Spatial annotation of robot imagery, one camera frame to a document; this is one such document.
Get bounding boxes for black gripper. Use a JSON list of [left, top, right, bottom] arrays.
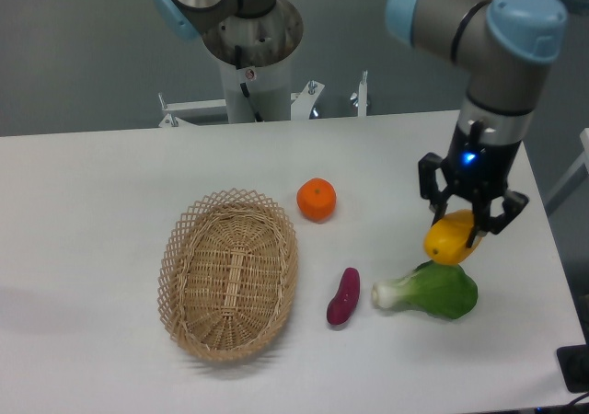
[[418, 119, 529, 247]]

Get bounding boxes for yellow mango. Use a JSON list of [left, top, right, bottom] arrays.
[[423, 209, 482, 265]]

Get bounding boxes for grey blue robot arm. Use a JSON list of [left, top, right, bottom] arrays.
[[154, 0, 567, 247]]

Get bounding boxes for green bok choy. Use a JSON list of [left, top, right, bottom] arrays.
[[371, 260, 479, 320]]

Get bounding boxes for orange tangerine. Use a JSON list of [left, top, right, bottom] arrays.
[[296, 178, 337, 223]]

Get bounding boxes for purple sweet potato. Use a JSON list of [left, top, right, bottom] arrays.
[[326, 268, 361, 326]]

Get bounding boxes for black device at table edge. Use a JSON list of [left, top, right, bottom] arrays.
[[556, 345, 588, 393]]

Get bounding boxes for woven wicker basket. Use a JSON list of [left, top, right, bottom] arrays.
[[157, 189, 298, 362]]

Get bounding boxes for white frame at right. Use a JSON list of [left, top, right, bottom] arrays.
[[544, 128, 588, 215]]

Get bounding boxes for white metal base frame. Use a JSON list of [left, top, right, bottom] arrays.
[[158, 70, 371, 128]]

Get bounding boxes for black pedestal cable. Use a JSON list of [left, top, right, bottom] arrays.
[[233, 44, 264, 123]]

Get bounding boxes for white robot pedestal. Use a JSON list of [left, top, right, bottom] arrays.
[[202, 0, 305, 124]]

